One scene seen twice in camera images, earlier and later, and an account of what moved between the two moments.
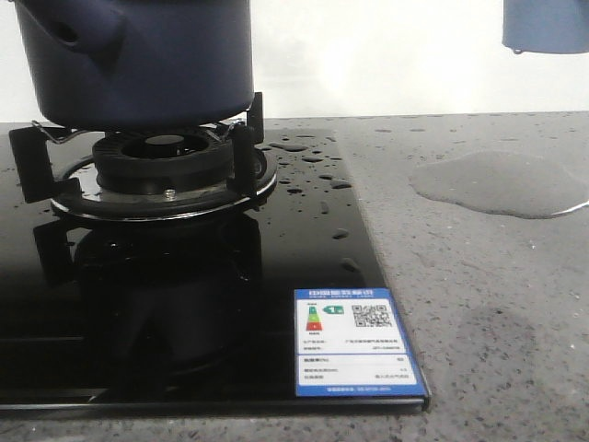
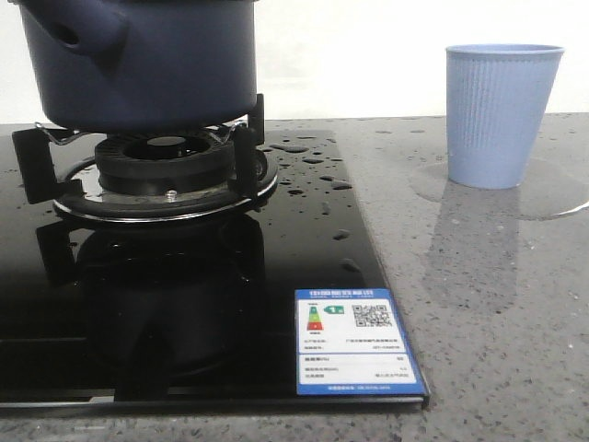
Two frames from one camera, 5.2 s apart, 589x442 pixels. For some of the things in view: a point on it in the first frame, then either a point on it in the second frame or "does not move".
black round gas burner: [161, 175] does not move
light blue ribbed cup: [546, 26] → [497, 95]
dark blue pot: [136, 64] does not move
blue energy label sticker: [351, 342] does not move
